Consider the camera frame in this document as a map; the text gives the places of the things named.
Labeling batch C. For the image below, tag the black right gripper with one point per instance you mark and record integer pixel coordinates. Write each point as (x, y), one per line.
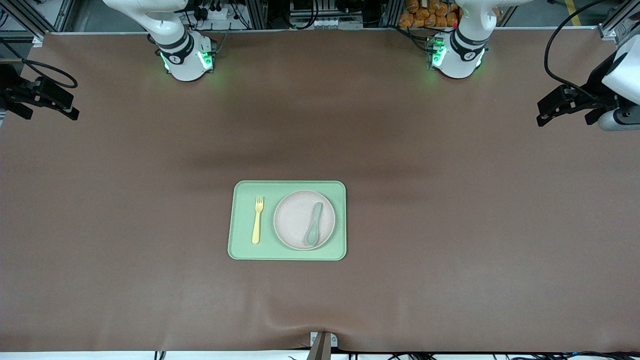
(8, 86)

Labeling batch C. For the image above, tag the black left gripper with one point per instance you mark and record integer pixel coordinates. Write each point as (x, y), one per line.
(596, 81)

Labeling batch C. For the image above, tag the yellow plastic fork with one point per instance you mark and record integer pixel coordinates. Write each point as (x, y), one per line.
(257, 225)

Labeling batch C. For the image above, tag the round beige plate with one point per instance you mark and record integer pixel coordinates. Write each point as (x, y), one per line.
(295, 220)

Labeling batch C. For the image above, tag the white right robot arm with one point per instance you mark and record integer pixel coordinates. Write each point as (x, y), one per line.
(182, 62)

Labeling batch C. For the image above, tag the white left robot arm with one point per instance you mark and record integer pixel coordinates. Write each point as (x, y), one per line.
(462, 60)

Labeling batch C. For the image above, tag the pile of orange packets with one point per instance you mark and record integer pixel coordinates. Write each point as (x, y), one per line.
(425, 15)

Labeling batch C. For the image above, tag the white power strip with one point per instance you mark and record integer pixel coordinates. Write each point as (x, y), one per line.
(217, 13)

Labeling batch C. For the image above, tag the brown table cover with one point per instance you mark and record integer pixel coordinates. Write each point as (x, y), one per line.
(150, 300)

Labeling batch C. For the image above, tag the light green rectangular tray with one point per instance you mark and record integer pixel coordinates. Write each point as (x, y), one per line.
(287, 254)

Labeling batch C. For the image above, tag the green plastic spoon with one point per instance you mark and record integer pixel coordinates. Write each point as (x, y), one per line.
(312, 235)

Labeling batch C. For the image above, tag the aluminium frame strut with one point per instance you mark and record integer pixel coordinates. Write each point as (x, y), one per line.
(620, 20)
(30, 15)

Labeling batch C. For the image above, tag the metal clamp bracket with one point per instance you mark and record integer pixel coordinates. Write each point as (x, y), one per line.
(320, 347)

